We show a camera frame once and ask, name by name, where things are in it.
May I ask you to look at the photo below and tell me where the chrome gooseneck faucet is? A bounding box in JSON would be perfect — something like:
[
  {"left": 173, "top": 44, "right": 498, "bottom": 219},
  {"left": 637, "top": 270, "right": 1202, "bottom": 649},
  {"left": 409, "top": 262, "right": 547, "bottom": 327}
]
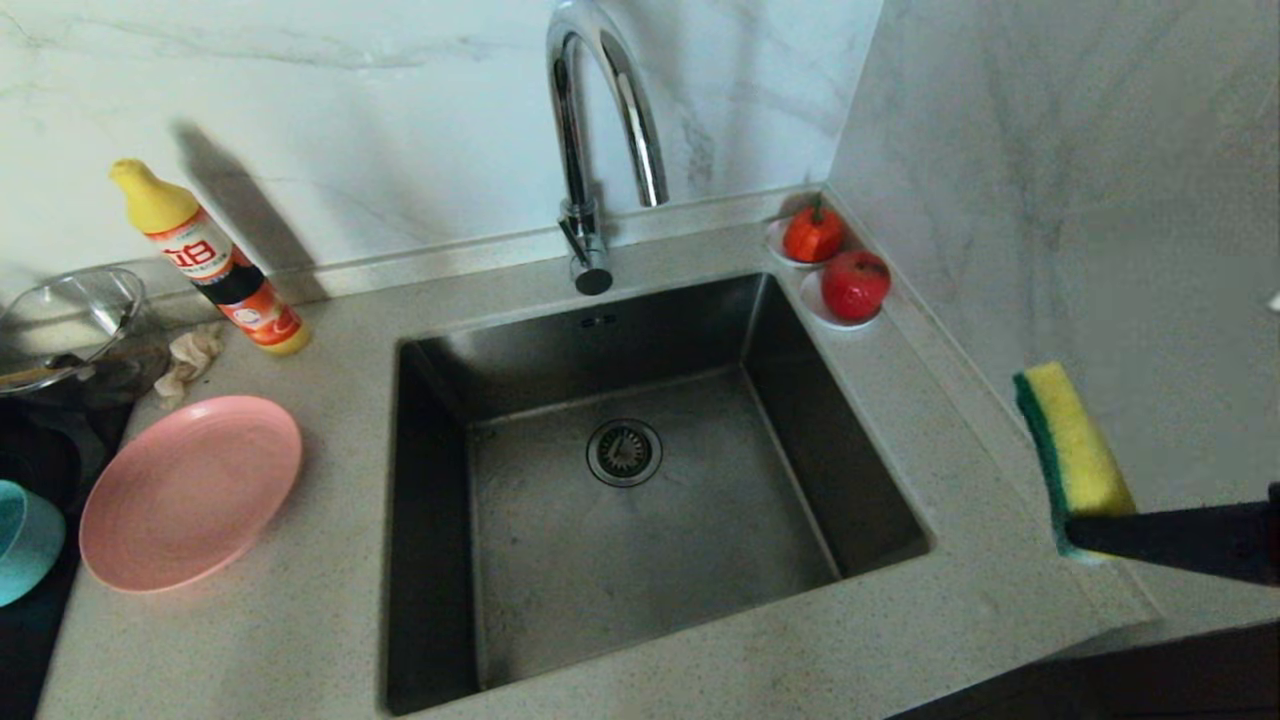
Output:
[{"left": 547, "top": 0, "right": 669, "bottom": 297}]

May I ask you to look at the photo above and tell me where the teal bowl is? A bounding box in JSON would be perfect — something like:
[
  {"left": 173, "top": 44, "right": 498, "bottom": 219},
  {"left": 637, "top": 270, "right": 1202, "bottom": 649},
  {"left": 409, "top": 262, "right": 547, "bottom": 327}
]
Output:
[{"left": 0, "top": 480, "right": 67, "bottom": 608}]

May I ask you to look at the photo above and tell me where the brown wooden stick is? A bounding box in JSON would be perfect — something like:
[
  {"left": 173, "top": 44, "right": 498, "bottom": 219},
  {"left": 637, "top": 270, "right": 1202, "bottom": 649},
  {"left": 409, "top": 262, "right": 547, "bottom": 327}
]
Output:
[{"left": 0, "top": 350, "right": 141, "bottom": 393}]

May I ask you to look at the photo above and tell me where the clear glass bowl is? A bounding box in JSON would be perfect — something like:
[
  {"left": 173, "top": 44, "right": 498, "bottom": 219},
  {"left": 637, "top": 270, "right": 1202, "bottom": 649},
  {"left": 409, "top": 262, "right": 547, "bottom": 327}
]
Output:
[{"left": 0, "top": 267, "right": 171, "bottom": 406}]

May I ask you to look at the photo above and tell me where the pink plate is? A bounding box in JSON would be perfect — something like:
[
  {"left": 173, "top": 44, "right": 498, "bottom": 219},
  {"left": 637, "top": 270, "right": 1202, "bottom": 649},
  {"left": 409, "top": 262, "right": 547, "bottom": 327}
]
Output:
[{"left": 79, "top": 395, "right": 303, "bottom": 594}]

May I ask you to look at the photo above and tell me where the yellow green sponge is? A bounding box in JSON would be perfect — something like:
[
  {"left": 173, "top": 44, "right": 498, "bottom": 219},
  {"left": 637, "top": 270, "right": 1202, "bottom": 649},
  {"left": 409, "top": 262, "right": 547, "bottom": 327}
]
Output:
[{"left": 1013, "top": 362, "right": 1138, "bottom": 563}]

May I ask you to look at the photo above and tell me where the round metal drain strainer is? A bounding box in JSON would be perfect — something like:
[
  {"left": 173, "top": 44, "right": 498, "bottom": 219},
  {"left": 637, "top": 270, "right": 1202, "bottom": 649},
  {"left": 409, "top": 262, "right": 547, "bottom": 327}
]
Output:
[{"left": 586, "top": 417, "right": 664, "bottom": 489}]

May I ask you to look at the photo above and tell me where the red apple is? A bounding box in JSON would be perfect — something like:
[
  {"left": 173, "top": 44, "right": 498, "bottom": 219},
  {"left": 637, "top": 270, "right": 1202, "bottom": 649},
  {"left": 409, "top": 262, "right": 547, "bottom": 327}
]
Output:
[{"left": 821, "top": 250, "right": 893, "bottom": 323}]

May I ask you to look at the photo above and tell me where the stainless steel sink basin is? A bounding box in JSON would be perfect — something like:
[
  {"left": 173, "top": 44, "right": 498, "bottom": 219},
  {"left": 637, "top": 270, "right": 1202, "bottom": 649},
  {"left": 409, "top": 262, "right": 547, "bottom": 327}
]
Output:
[{"left": 380, "top": 272, "right": 936, "bottom": 717}]

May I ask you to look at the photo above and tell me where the crumpled beige tissue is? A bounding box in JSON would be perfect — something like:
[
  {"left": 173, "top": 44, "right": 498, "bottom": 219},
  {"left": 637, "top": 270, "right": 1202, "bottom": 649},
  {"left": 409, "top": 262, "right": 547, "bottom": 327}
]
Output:
[{"left": 153, "top": 323, "right": 226, "bottom": 408}]

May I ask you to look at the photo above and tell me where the black stove top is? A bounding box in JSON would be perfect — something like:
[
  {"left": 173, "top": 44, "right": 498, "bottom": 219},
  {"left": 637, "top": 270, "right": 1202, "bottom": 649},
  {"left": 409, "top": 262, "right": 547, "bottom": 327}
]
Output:
[{"left": 0, "top": 395, "right": 136, "bottom": 720}]

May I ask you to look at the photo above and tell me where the yellow capped dish soap bottle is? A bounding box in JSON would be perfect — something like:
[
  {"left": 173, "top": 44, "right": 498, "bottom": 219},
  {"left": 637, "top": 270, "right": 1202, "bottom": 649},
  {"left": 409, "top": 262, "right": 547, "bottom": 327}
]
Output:
[{"left": 110, "top": 158, "right": 312, "bottom": 356}]

